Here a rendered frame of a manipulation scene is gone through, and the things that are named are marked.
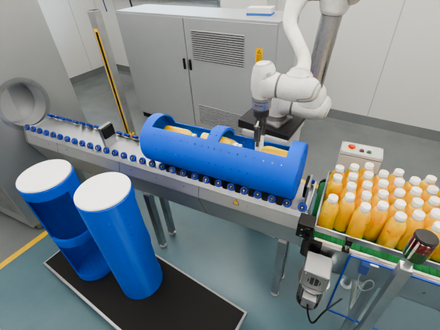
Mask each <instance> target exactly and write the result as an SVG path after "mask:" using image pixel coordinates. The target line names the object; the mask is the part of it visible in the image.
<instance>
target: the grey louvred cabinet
mask: <svg viewBox="0 0 440 330"><path fill-rule="evenodd" d="M246 13H247V9H228V8H214V7H188V6H175V5H149V4H144V5H139V6H135V7H130V8H126V9H120V10H116V16H117V21H118V24H119V29H120V33H121V36H122V41H123V44H124V49H125V52H126V56H127V59H128V64H129V67H130V72H131V75H132V79H133V82H134V87H135V90H136V95H137V99H138V102H139V107H140V110H141V111H143V114H144V116H146V117H150V116H151V115H153V114H155V113H162V114H166V115H170V116H171V117H173V118H174V120H175V121H176V122H178V123H182V124H188V125H191V126H197V127H201V128H207V129H210V130H212V129H213V128H214V127H215V126H217V125H221V126H227V127H231V128H232V129H233V130H234V133H235V135H238V136H244V137H245V135H243V134H242V129H243V128H241V127H238V119H239V118H240V117H241V116H242V115H244V114H245V113H246V112H247V111H249V110H250V109H251V108H252V93H251V74H252V71H253V66H254V65H255V64H256V63H257V62H259V61H262V60H268V61H271V62H272V63H273V64H274V66H275V68H276V72H278V73H281V74H286V73H287V72H289V70H290V69H291V68H293V64H294V58H295V52H294V50H293V48H292V46H291V44H290V42H289V40H288V38H287V36H286V34H285V31H284V27H283V15H284V11H279V10H275V13H274V16H272V17H271V18H267V17H247V16H246Z"/></svg>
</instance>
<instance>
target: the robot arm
mask: <svg viewBox="0 0 440 330"><path fill-rule="evenodd" d="M308 1H319V2H320V12H321V16H320V22H319V25H318V30H317V34H316V39H315V42H314V48H313V51H312V56H310V52H309V49H308V47H307V45H306V43H305V41H304V38H303V36H302V34H301V32H300V29H299V27H298V25H297V18H298V16H299V14H300V13H301V11H302V9H303V8H304V6H305V5H306V3H307V2H308ZM359 1H360V0H286V4H285V10H284V15H283V27H284V31H285V34H286V36H287V38H288V40H289V42H290V44H291V46H292V48H293V50H294V52H295V54H296V56H297V59H298V63H297V66H296V67H293V68H291V69H290V70H289V72H287V73H286V74H281V73H278V72H276V68H275V66H274V64H273V63H272V62H271V61H268V60H262V61H259V62H257V63H256V64H255V65H254V66H253V71H252V74H251V93H252V108H253V116H254V117H255V118H256V120H255V123H256V124H255V125H254V126H253V128H254V142H255V150H256V151H261V146H262V147H263V143H264V136H265V135H266V134H265V130H266V124H268V125H270V126H272V127H274V128H275V129H279V128H280V127H281V126H283V125H284V124H285V123H287V122H289V121H291V120H293V117H291V116H289V115H288V114H291V115H295V116H297V117H301V118H304V119H322V118H324V117H326V116H327V114H328V112H329V110H330V107H331V104H332V103H331V98H330V97H329V96H326V92H327V90H326V88H325V86H324V85H323V84H324V80H325V76H326V74H327V69H328V67H329V62H330V59H331V55H332V52H333V48H334V46H335V42H336V39H337V35H338V32H339V27H340V23H341V20H342V15H344V14H345V13H346V12H347V11H348V9H349V7H350V5H355V4H356V3H358V2H359Z"/></svg>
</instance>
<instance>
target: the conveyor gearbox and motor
mask: <svg viewBox="0 0 440 330"><path fill-rule="evenodd" d="M332 267H333V259H332V258H329V257H326V256H323V255H321V254H318V253H314V252H312V251H308V253H307V256H306V261H305V263H304V267H302V268H301V269H300V271H299V277H298V278H299V286H298V290H297V302H298V303H299V304H300V305H301V306H302V307H303V308H305V309H306V311H307V316H308V320H309V322H310V323H316V322H317V320H318V319H319V318H320V317H321V315H323V314H324V313H325V312H326V311H327V310H328V309H325V310H324V311H323V312H322V313H321V314H320V315H319V316H318V317H317V318H316V319H315V320H314V321H311V320H310V316H309V311H308V310H313V309H315V308H317V307H318V305H319V303H320V301H321V298H322V296H323V294H324V293H325V292H326V291H327V290H328V289H329V286H330V279H331V271H332Z"/></svg>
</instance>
